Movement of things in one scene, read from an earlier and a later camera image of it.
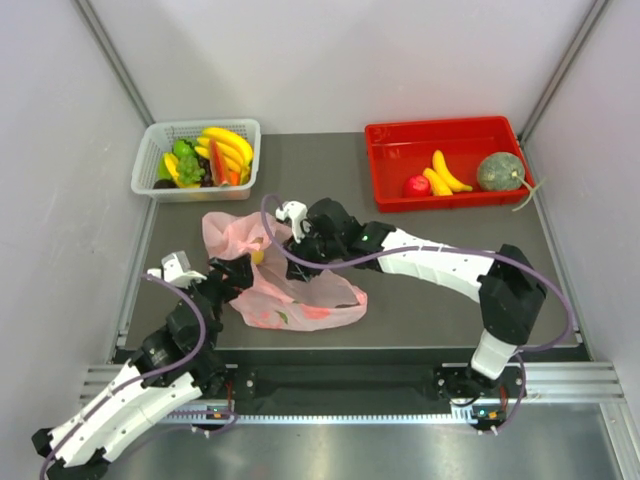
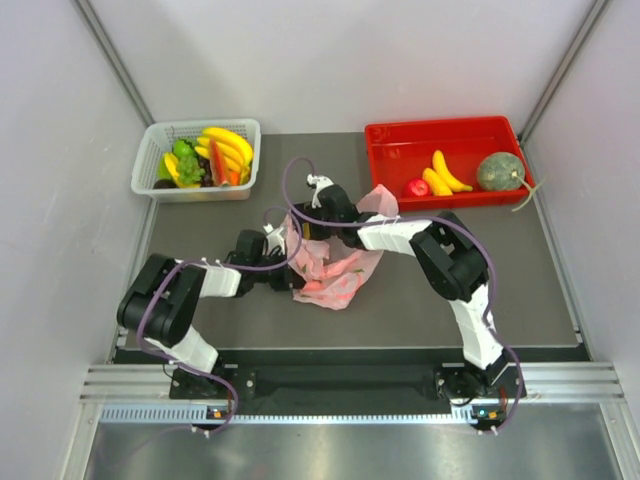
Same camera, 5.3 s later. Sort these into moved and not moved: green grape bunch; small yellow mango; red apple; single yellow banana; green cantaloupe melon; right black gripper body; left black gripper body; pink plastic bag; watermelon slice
Moved: right black gripper body; left black gripper body; pink plastic bag
Not moved: single yellow banana; green grape bunch; small yellow mango; green cantaloupe melon; watermelon slice; red apple
